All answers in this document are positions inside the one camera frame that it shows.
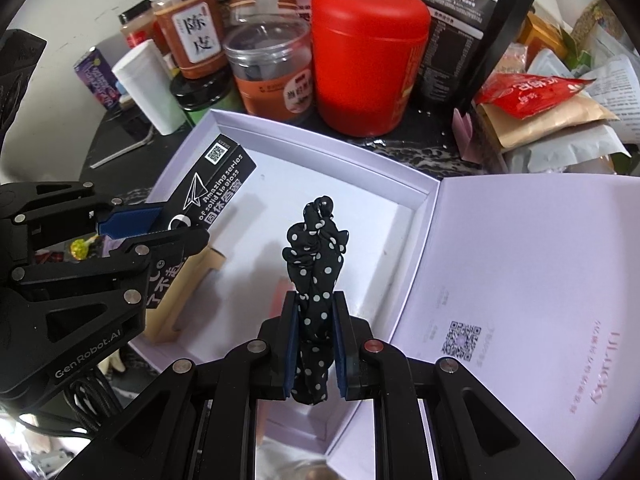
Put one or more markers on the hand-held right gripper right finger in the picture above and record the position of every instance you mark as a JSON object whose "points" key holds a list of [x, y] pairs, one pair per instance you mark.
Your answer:
{"points": [[342, 350]]}

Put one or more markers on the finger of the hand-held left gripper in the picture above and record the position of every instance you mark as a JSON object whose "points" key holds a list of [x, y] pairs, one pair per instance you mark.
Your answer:
{"points": [[132, 220], [170, 245]]}

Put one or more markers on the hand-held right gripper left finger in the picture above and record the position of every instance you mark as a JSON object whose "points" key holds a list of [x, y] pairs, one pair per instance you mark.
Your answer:
{"points": [[291, 350]]}

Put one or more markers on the gold rectangular box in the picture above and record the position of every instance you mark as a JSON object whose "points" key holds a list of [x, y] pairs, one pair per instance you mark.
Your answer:
{"points": [[190, 290]]}

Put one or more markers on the yellow lollipop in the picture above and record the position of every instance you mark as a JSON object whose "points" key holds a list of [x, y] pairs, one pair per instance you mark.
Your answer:
{"points": [[80, 250]]}

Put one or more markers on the black lip gloss box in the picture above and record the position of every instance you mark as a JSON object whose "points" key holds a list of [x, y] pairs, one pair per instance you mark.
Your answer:
{"points": [[210, 185]]}

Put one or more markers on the lavender gift box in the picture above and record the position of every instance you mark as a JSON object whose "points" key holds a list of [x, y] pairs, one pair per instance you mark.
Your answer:
{"points": [[500, 270]]}

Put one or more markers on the silver smartphone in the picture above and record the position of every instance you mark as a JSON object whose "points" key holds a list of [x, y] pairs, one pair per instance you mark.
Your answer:
{"points": [[120, 140]]}

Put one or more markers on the white cylindrical tube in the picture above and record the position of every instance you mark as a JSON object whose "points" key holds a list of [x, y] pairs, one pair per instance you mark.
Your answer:
{"points": [[147, 85]]}

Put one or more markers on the green jar with black lid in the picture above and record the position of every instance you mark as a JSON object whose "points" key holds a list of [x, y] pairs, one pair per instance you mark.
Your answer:
{"points": [[200, 91]]}

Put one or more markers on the purple drink can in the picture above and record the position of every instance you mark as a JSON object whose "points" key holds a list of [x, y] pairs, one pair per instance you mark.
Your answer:
{"points": [[95, 77]]}

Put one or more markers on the clear jar with orange label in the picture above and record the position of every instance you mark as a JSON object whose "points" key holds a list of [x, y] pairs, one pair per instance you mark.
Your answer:
{"points": [[270, 90]]}

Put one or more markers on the red jar with black lid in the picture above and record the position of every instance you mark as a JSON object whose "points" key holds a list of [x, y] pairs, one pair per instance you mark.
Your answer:
{"points": [[136, 27]]}

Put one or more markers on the orange spice jar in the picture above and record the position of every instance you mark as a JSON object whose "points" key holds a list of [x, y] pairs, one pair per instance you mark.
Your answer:
{"points": [[195, 35]]}

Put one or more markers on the red round canister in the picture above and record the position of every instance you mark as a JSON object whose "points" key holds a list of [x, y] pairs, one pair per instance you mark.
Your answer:
{"points": [[370, 60]]}

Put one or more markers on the brown paper packet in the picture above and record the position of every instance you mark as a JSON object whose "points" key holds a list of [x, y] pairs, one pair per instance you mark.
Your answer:
{"points": [[550, 122]]}

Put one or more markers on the red snack packet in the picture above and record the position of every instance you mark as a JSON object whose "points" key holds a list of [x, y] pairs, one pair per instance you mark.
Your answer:
{"points": [[530, 92]]}

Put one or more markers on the black snack bag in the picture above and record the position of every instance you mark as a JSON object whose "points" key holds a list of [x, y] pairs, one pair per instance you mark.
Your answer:
{"points": [[450, 35]]}

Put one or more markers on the white printed leaflet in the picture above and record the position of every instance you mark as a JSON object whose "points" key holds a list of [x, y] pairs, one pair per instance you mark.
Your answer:
{"points": [[620, 90]]}

